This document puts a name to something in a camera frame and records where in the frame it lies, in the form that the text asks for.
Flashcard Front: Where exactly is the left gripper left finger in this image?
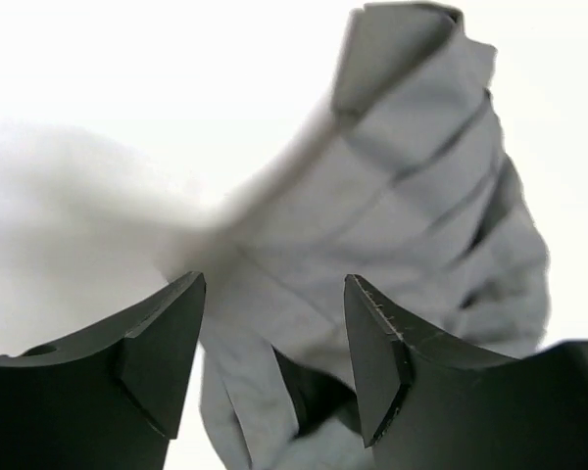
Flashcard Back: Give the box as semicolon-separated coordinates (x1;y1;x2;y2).
0;272;206;470

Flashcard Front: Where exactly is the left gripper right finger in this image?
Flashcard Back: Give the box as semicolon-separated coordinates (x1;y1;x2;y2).
344;275;588;470

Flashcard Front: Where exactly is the grey pleated skirt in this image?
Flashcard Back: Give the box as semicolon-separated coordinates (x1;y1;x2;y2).
166;0;553;470

